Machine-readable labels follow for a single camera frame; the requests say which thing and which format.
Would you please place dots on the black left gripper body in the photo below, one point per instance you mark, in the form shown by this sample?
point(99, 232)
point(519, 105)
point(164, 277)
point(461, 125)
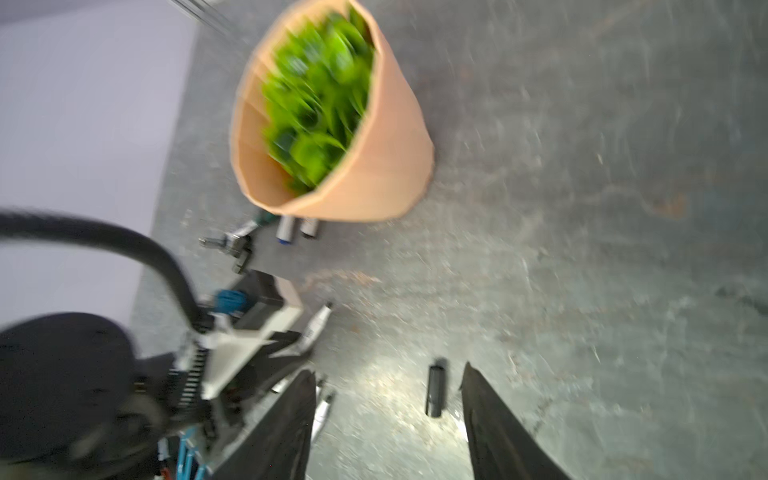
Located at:
point(279, 359)

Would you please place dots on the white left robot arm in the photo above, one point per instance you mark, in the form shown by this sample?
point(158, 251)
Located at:
point(77, 402)

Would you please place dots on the beige pot with green plant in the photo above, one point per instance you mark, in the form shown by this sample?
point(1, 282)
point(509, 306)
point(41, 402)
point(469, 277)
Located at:
point(324, 123)

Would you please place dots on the black pen cap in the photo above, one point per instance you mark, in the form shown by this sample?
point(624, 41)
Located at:
point(242, 260)
point(436, 388)

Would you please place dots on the white whiteboard marker blue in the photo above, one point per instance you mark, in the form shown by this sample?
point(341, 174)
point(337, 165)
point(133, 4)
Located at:
point(285, 229)

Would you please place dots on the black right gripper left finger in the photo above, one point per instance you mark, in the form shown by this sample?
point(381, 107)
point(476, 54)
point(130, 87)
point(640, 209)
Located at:
point(279, 446)

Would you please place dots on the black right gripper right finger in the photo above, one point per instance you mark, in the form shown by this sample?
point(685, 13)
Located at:
point(499, 445)

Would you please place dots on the white whiteboard marker black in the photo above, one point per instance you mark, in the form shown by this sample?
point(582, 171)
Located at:
point(309, 228)

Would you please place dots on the green handled ratchet tool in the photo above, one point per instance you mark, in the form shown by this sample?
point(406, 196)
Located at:
point(238, 242)

